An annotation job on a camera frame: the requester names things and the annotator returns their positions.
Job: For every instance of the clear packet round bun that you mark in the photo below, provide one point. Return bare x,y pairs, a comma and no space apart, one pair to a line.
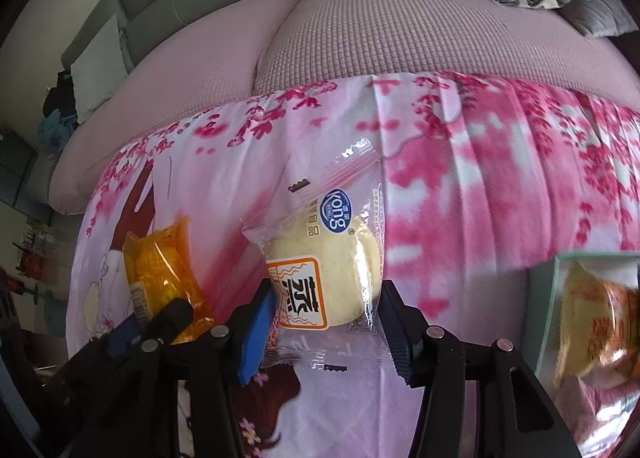
321,234

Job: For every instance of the orange yellow snack packet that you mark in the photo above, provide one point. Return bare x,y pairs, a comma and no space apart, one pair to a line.
158,271

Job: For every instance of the light grey cushion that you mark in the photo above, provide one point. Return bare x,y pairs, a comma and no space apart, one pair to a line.
98,71

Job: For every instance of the pink snack packet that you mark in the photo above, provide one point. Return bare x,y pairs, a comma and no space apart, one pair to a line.
596,418

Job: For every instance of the orange cream cake packet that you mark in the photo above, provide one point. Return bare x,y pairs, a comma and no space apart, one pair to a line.
599,330

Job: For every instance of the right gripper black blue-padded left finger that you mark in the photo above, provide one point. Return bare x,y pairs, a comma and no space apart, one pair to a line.
223,358

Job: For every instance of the pink cherry blossom anime cloth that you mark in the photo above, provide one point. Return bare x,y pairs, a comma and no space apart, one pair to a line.
483,177

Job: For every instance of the grey pillow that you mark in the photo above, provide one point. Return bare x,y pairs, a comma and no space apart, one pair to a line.
599,18

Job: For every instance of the pink textured sofa cover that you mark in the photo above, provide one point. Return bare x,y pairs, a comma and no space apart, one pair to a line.
256,46

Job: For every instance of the teal-rimmed white tray box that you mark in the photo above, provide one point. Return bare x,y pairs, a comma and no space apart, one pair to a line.
540,341

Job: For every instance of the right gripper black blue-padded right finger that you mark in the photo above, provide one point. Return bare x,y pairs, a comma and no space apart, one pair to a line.
514,415

